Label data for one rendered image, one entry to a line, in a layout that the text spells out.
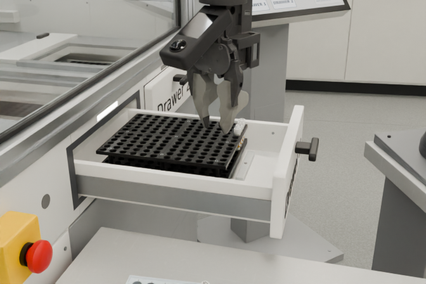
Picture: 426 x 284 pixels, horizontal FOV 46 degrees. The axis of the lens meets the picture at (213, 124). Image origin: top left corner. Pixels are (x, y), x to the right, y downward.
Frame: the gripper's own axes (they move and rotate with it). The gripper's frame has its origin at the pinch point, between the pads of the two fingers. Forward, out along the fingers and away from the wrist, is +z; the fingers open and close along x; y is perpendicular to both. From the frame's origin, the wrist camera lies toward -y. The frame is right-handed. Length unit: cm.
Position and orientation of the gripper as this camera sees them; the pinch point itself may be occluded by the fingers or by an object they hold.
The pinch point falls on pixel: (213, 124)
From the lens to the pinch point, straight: 78.4
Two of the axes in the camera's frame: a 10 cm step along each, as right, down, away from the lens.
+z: -0.1, 9.3, 3.8
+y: 6.2, -2.9, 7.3
